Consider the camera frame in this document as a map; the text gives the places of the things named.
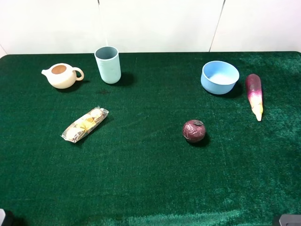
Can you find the dark red toy fruit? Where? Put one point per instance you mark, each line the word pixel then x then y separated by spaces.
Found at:
pixel 194 131

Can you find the purple toy eggplant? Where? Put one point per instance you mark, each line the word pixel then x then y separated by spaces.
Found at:
pixel 254 95

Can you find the light blue bowl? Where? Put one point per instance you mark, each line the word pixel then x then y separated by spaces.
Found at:
pixel 219 77

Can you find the cream ceramic teapot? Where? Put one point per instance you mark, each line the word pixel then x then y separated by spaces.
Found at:
pixel 62 76

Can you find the dark device bottom left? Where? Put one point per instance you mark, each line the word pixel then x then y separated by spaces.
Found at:
pixel 6 217

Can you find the light blue tall cup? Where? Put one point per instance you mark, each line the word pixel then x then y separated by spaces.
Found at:
pixel 107 59

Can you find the grey device bottom right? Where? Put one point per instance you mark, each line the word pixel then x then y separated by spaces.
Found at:
pixel 287 220

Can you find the clear wrapped snack pack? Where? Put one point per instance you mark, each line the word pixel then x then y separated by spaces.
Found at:
pixel 84 125

